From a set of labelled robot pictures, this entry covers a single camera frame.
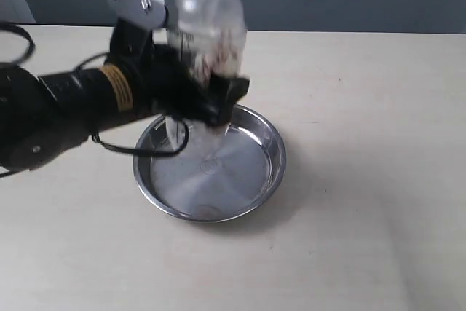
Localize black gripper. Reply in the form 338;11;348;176
108;19;250;127

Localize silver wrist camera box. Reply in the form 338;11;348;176
108;0;168;30

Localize clear plastic shaker bottle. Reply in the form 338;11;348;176
164;0;248;161

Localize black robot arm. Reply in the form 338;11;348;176
1;19;250;177

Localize black cable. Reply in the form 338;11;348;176
0;22;190;179

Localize round stainless steel plate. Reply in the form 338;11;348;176
133;105;287;223

